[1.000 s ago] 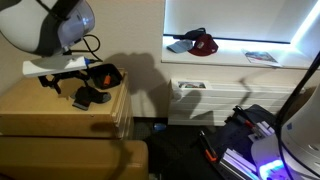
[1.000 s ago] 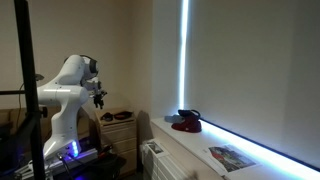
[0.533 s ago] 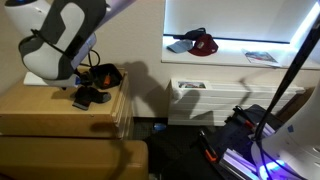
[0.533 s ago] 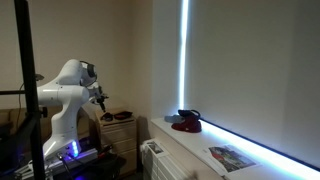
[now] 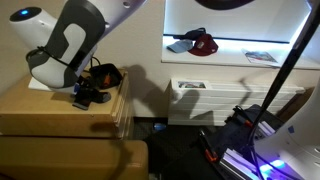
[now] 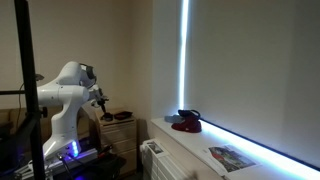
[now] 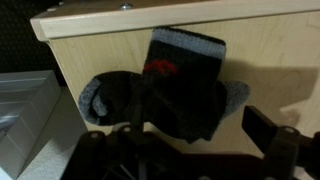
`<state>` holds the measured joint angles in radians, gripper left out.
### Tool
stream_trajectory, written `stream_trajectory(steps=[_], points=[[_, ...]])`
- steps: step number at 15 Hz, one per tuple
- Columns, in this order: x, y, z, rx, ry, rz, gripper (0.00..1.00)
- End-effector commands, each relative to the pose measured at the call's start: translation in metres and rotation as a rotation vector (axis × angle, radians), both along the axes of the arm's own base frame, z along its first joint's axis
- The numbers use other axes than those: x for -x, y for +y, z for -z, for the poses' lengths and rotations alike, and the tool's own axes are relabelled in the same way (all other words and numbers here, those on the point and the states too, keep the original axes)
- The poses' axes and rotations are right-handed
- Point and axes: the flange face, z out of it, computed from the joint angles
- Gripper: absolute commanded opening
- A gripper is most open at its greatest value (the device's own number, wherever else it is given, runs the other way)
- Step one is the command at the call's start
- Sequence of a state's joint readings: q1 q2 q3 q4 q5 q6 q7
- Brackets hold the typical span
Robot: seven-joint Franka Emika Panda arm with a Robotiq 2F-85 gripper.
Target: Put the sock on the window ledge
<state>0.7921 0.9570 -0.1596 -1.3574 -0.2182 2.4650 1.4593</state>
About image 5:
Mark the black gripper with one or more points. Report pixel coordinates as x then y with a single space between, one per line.
87 82

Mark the white window ledge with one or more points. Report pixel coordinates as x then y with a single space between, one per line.
230 56

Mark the small orange object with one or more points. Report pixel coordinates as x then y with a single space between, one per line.
107 80

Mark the black plastic tray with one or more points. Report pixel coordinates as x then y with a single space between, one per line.
113 74

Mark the light wooden drawer cabinet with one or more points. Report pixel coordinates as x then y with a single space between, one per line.
50 106

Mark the small blue object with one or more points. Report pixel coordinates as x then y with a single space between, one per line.
160 126

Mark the light blue cap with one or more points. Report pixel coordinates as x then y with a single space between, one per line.
180 46

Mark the small picture brochure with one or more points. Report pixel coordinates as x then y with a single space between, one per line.
191 84

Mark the dark navy cap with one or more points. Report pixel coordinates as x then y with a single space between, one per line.
193 33

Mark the maroon cap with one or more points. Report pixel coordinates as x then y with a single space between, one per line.
204 46

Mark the black orange clamp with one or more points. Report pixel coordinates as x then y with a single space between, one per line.
209 150
241 116

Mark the white radiator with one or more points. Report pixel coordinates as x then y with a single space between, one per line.
233 103

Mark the dark mounting plate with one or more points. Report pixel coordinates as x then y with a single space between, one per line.
233 136

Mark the aluminium profile rails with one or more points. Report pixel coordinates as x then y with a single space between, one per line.
236 163

